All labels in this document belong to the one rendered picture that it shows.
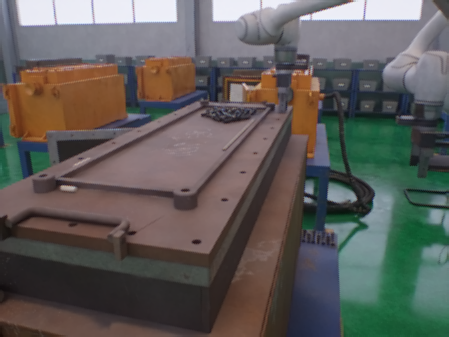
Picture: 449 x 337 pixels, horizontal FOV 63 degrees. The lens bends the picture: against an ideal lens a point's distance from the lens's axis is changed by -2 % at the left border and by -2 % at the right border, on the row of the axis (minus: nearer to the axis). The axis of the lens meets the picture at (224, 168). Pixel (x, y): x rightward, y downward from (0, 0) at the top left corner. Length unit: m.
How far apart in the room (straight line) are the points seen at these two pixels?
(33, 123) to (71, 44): 7.82
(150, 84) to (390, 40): 5.91
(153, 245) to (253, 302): 0.20
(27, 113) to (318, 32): 7.35
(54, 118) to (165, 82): 3.05
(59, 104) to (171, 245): 3.85
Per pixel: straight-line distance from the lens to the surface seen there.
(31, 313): 0.68
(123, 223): 0.57
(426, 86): 1.35
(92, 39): 11.85
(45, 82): 4.41
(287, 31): 1.44
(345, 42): 10.06
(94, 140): 1.95
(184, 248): 0.52
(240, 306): 0.63
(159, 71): 7.02
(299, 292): 1.68
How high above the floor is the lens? 1.62
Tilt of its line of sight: 19 degrees down
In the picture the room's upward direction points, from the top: straight up
